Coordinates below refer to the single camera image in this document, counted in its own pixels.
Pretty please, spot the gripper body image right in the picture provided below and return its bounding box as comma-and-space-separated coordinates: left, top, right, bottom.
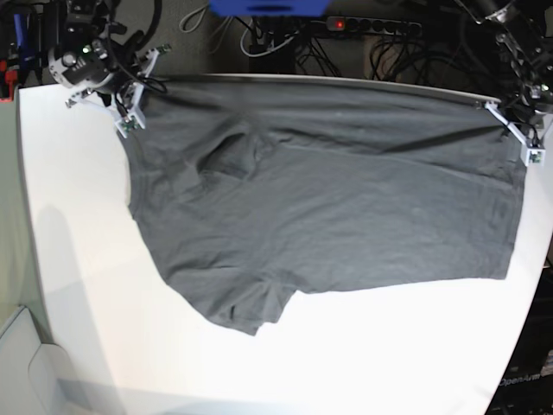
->
475, 93, 552, 150

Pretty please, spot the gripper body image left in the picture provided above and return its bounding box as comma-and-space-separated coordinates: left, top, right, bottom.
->
48, 38, 171, 119

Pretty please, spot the dark grey t-shirt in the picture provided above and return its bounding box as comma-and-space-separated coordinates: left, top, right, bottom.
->
122, 80, 526, 335

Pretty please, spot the red clamp at table corner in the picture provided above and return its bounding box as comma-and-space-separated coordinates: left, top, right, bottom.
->
0, 60, 18, 103

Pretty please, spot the blue box at top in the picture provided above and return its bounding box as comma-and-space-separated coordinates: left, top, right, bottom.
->
209, 0, 330, 16

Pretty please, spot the black power strip red light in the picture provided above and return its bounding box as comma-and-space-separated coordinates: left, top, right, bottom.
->
325, 16, 423, 37

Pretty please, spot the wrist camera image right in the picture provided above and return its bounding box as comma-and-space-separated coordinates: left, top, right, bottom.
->
520, 146, 546, 167

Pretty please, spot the white cable on floor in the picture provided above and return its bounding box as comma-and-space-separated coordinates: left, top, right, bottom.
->
239, 25, 296, 58

